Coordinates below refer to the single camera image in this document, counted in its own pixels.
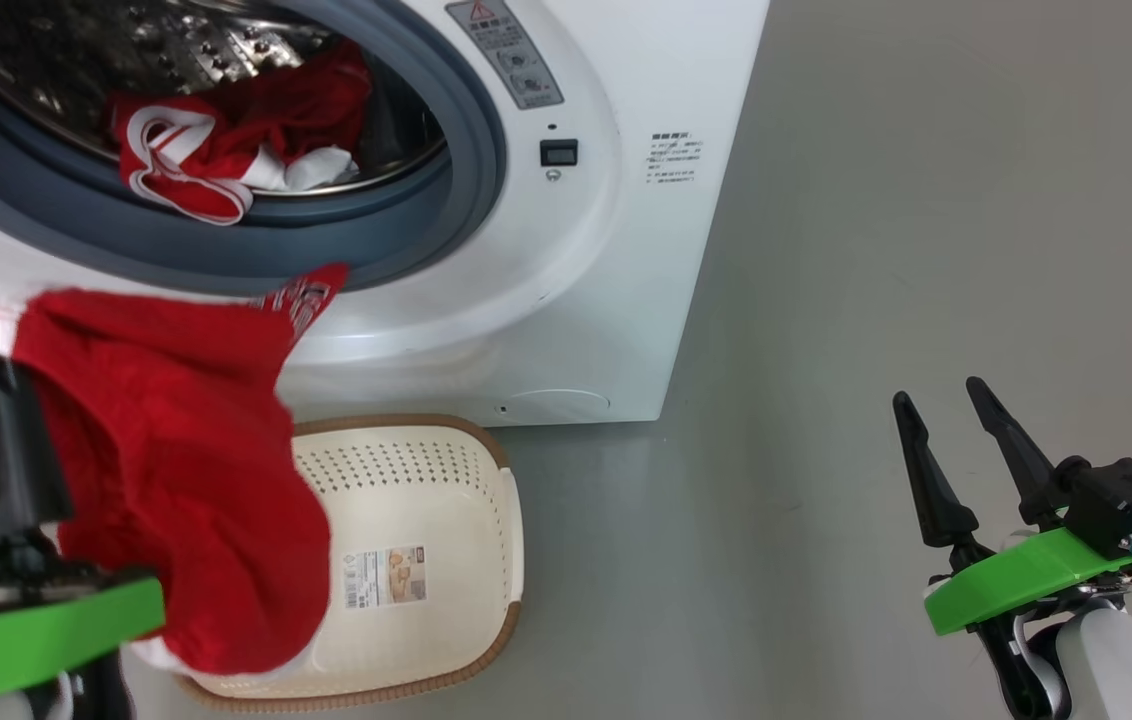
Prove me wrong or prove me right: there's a grey warning sticker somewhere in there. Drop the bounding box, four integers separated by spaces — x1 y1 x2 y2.
446 0 565 111

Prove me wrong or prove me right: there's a red garment with white print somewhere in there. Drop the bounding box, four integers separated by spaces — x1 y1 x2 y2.
11 263 352 676

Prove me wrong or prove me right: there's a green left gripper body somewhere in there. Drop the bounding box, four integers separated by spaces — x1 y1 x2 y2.
0 530 167 720

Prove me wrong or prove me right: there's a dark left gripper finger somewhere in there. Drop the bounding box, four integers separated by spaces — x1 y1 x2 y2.
0 355 72 546

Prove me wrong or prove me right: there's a round white filter cover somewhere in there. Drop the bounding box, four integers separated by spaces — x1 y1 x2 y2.
496 388 612 423

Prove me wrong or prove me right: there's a red garment with white trim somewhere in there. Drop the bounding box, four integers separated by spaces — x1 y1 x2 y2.
109 40 374 226

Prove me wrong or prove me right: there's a cream perforated basket brown rim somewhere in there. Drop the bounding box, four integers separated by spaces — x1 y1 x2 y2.
126 415 525 713

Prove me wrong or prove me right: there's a stainless steel washing machine drum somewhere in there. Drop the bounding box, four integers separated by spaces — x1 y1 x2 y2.
0 0 447 196

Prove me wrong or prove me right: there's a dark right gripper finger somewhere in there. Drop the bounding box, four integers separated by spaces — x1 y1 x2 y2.
966 377 1067 526
893 392 977 548

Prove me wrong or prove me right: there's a printed food package label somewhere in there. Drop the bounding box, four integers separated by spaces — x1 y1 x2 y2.
343 546 427 611

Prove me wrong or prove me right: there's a white front-load washing machine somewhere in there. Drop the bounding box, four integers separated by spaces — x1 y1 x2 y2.
0 0 772 426

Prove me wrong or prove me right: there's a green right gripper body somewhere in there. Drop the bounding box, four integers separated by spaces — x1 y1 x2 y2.
924 528 1132 720

